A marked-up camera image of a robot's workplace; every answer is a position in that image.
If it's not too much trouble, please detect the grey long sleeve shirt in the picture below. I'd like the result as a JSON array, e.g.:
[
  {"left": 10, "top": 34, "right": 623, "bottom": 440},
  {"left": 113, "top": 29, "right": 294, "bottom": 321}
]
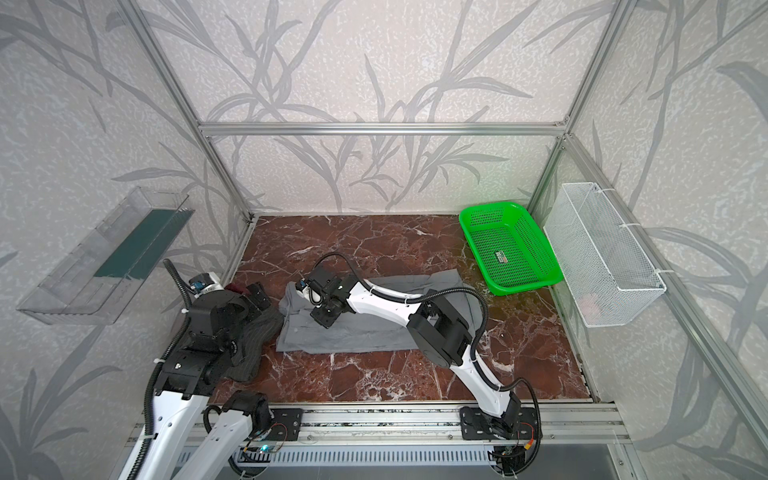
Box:
[{"left": 277, "top": 269, "right": 465, "bottom": 354}]

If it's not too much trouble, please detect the green plastic basket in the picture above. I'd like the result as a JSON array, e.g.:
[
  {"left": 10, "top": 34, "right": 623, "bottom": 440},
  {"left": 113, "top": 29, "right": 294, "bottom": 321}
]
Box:
[{"left": 459, "top": 202, "right": 564, "bottom": 296}]

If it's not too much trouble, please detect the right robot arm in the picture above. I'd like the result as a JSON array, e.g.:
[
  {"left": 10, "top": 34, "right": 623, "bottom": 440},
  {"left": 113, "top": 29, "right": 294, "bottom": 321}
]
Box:
[{"left": 295, "top": 266, "right": 542, "bottom": 445}]

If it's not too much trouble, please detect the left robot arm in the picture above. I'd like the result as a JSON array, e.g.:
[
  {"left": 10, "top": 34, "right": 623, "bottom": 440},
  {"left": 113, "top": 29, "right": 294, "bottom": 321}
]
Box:
[{"left": 120, "top": 277, "right": 282, "bottom": 479}]

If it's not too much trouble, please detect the maroon folded shirt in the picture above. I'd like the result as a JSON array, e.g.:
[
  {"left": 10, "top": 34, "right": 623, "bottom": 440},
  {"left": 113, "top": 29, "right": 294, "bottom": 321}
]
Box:
[{"left": 225, "top": 283, "right": 249, "bottom": 295}]

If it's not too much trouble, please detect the dark striped folded shirt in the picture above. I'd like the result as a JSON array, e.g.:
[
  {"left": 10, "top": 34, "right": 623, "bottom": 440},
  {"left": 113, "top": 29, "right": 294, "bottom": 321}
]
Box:
[{"left": 224, "top": 282, "right": 284, "bottom": 383}]

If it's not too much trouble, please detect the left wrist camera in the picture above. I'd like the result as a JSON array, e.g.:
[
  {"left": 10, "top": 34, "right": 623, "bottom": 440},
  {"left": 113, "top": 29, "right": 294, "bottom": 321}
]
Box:
[{"left": 188, "top": 272, "right": 224, "bottom": 298}]

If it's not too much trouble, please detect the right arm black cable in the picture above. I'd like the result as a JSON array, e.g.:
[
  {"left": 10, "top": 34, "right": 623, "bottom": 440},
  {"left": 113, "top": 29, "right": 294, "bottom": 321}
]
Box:
[{"left": 311, "top": 251, "right": 544, "bottom": 475}]

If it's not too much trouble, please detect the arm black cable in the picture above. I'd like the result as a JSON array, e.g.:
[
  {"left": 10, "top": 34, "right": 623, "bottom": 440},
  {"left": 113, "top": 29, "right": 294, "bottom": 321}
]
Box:
[
  {"left": 311, "top": 251, "right": 544, "bottom": 475},
  {"left": 122, "top": 257, "right": 199, "bottom": 480}
]

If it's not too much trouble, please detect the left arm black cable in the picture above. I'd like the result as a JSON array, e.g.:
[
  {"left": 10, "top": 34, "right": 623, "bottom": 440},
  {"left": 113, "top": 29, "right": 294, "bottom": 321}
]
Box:
[{"left": 122, "top": 257, "right": 199, "bottom": 480}]

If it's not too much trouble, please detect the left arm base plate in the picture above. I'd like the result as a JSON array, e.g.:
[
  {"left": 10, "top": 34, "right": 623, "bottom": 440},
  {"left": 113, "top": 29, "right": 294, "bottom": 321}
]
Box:
[{"left": 264, "top": 408, "right": 304, "bottom": 442}]

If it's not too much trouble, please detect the clear plastic wall tray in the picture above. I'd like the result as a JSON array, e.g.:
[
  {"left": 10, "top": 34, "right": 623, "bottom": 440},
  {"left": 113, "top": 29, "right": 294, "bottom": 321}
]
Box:
[{"left": 17, "top": 187, "right": 194, "bottom": 325}]

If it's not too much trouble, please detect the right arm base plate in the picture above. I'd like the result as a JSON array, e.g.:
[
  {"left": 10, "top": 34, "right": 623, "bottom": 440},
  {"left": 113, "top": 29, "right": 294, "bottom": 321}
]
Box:
[{"left": 459, "top": 406, "right": 541, "bottom": 442}]

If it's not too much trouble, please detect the white wire mesh basket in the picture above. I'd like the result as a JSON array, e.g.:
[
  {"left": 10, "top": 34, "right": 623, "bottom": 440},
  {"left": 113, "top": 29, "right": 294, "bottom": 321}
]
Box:
[{"left": 544, "top": 182, "right": 667, "bottom": 328}]

